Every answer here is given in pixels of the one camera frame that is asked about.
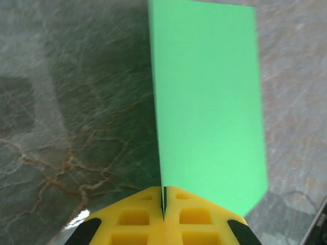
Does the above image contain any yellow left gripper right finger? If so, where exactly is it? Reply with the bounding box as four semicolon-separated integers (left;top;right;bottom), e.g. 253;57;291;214
164;185;264;245

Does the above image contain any green paper sheet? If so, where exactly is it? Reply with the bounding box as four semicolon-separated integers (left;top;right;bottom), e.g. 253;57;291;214
147;0;269;217

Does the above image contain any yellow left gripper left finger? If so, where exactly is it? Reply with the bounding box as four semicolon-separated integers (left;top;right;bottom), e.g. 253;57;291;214
66;186;166;245

